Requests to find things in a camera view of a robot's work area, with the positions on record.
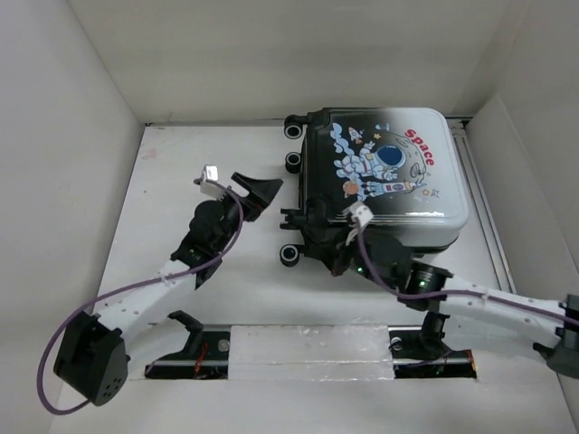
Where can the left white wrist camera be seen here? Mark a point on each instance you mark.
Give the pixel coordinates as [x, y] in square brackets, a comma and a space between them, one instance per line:
[208, 182]

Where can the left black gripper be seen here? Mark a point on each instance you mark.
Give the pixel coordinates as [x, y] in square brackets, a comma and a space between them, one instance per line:
[260, 192]

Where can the black space-print suitcase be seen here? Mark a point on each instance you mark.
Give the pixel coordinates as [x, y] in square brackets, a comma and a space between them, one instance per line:
[400, 162]

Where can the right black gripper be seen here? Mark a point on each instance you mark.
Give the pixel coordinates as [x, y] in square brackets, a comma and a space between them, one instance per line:
[349, 242]

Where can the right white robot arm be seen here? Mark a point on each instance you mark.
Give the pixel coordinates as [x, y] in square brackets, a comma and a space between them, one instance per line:
[461, 315]

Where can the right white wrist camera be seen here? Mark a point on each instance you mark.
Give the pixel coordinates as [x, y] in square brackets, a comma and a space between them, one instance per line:
[360, 215]

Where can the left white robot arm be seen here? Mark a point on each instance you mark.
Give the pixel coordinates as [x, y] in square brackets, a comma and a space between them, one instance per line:
[93, 356]

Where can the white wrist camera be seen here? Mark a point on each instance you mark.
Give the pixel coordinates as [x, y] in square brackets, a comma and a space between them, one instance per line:
[208, 182]
[360, 215]

